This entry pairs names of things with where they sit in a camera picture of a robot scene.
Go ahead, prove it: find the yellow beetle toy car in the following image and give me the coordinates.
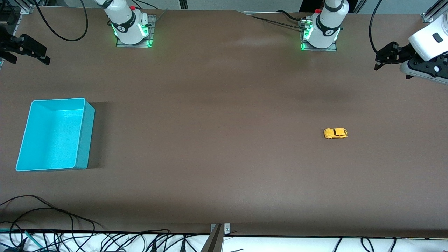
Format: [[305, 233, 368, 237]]
[[323, 128, 349, 139]]

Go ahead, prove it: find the turquoise plastic bin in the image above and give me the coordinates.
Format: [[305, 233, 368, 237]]
[[15, 98, 96, 172]]

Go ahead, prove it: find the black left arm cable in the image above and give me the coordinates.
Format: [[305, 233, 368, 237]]
[[369, 0, 384, 55]]

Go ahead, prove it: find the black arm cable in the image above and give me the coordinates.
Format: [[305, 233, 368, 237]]
[[33, 0, 89, 42], [369, 0, 384, 55]]

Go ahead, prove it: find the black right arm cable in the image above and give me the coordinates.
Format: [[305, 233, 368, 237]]
[[33, 0, 89, 42]]

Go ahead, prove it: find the aluminium frame profile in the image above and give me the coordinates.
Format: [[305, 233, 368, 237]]
[[13, 0, 48, 15], [421, 0, 448, 23]]

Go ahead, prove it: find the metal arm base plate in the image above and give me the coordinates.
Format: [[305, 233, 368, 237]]
[[300, 19, 338, 52], [116, 15, 156, 48]]

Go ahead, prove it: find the black base power cable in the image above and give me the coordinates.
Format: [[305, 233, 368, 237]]
[[250, 10, 308, 30]]

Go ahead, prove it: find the thin black floor cable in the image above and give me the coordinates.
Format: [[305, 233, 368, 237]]
[[0, 195, 104, 232]]

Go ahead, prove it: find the looped black floor cable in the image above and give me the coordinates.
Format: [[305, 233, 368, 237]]
[[0, 207, 97, 252]]

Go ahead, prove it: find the teal cable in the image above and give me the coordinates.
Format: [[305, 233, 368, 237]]
[[23, 230, 45, 248]]

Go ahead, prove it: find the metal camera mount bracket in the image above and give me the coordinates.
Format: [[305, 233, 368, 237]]
[[200, 223, 231, 252]]

